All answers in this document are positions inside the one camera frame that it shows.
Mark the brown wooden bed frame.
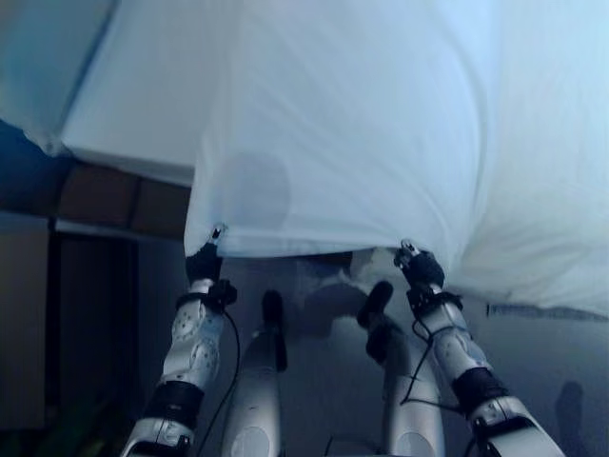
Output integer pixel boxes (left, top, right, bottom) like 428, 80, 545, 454
55, 160, 197, 235

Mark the robot left leg silver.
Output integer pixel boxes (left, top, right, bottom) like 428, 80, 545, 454
220, 288, 290, 457

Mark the robot right leg silver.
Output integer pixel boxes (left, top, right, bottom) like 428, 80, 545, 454
356, 280, 447, 457

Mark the white bed sheet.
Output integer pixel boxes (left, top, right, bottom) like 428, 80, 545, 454
183, 0, 609, 321

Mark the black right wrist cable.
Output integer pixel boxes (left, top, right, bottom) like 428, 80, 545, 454
399, 319, 437, 406

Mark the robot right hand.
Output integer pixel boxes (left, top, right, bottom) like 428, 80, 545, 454
393, 238, 446, 289

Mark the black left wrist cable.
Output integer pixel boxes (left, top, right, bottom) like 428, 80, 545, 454
198, 308, 243, 457

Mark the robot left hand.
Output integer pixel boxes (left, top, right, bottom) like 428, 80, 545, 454
185, 225, 228, 284

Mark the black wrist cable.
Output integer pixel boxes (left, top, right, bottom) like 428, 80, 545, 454
198, 308, 243, 457
399, 319, 437, 406

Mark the white mattress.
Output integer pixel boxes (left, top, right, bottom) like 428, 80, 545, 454
0, 0, 242, 185

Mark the robot leg silver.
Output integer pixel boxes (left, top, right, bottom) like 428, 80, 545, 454
356, 280, 447, 457
220, 288, 290, 457

